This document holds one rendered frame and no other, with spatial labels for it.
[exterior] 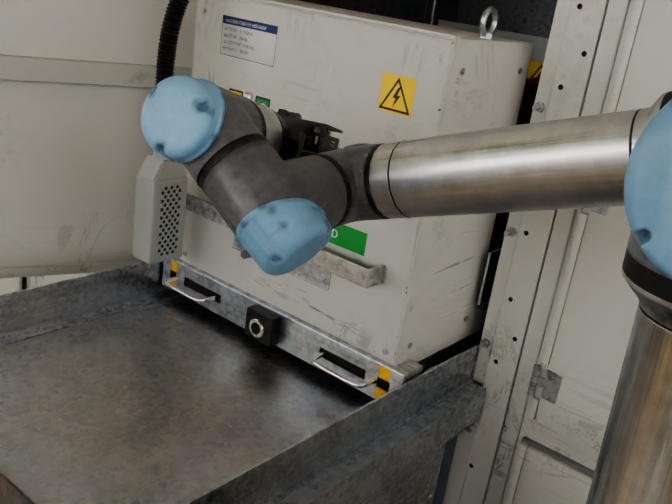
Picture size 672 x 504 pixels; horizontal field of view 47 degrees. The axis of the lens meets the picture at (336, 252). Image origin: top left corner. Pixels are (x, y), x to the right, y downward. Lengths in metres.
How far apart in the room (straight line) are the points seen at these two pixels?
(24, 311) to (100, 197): 0.32
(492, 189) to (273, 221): 0.19
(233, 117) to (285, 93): 0.50
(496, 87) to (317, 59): 0.26
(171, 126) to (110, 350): 0.64
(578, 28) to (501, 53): 0.11
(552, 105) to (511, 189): 0.51
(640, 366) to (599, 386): 0.67
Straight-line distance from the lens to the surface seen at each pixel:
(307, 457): 0.99
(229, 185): 0.67
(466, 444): 1.36
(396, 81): 1.06
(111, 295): 1.41
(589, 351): 1.18
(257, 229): 0.66
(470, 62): 1.06
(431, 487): 1.34
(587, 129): 0.64
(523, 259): 1.21
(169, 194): 1.29
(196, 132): 0.67
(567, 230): 1.17
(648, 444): 0.53
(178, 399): 1.15
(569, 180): 0.64
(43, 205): 1.53
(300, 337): 1.23
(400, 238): 1.08
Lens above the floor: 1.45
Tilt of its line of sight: 20 degrees down
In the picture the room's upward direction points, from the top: 8 degrees clockwise
